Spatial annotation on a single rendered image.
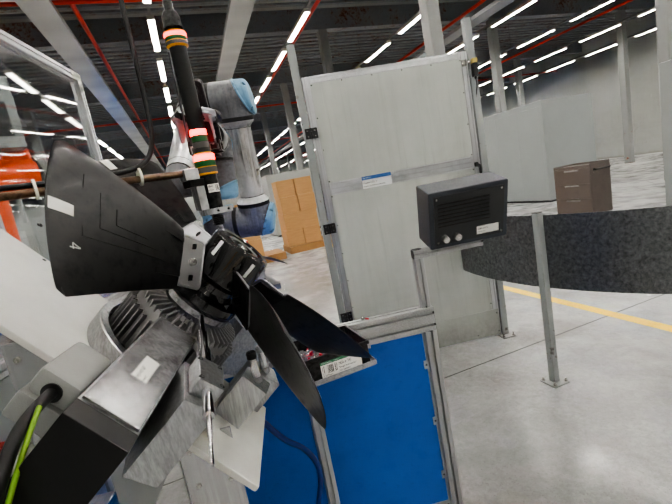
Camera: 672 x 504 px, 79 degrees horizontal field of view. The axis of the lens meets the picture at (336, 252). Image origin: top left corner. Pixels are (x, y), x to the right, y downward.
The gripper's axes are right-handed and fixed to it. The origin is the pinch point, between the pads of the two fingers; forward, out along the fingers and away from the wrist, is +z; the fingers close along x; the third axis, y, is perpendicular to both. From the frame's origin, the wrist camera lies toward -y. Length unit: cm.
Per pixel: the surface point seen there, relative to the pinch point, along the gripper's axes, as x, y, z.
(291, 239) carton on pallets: -8, 111, -807
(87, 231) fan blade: 10.0, 19.9, 32.0
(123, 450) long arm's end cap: 5, 42, 47
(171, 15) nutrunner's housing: -0.8, -18.2, -0.9
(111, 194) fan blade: 8.5, 15.4, 25.6
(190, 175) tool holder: 2.4, 12.5, 0.9
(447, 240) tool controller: -62, 43, -34
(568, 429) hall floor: -122, 149, -75
